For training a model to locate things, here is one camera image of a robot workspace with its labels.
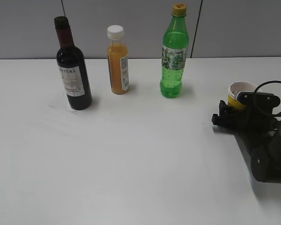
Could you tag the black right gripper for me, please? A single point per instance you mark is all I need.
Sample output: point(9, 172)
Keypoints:
point(252, 129)

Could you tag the yellow paper cup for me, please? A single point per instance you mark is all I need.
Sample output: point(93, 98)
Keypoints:
point(233, 91)

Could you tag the dark red wine bottle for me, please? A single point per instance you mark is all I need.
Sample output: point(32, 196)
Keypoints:
point(72, 68)

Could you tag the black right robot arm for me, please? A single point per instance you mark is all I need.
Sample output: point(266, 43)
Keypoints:
point(265, 165)

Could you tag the green soda bottle yellow cap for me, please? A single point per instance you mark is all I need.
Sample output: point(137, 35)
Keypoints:
point(174, 52)

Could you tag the orange juice bottle white cap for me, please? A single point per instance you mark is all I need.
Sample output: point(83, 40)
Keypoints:
point(117, 55)

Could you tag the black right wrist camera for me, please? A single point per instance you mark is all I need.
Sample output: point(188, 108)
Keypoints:
point(260, 99)

